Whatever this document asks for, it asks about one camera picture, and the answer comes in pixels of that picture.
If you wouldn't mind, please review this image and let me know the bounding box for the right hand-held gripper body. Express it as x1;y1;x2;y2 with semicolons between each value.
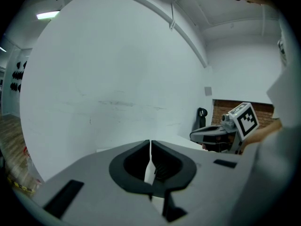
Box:
211;102;260;155

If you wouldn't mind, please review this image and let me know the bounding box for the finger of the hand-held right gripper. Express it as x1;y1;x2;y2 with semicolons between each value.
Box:
190;124;227;148

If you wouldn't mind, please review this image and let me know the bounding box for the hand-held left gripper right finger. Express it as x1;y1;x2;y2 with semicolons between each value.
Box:
151;139;254;226

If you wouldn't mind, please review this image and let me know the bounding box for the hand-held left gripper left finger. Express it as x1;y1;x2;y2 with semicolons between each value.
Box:
32;139;163;226

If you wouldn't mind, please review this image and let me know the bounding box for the person's right forearm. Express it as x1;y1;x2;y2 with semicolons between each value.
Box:
241;120;283;148

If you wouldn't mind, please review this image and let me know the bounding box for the black office chair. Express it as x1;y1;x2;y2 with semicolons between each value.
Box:
192;107;208;133

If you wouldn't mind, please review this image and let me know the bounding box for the white table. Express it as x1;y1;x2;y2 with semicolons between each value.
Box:
95;135;204;154

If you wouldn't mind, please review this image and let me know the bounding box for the person's white shirt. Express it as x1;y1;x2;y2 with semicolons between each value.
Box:
241;6;301;222

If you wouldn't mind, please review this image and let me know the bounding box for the yellow black striped tape strip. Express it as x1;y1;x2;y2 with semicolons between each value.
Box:
6;176;36;194

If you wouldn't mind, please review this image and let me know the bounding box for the group of black hanging objects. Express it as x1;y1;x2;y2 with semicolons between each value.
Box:
9;61;28;93

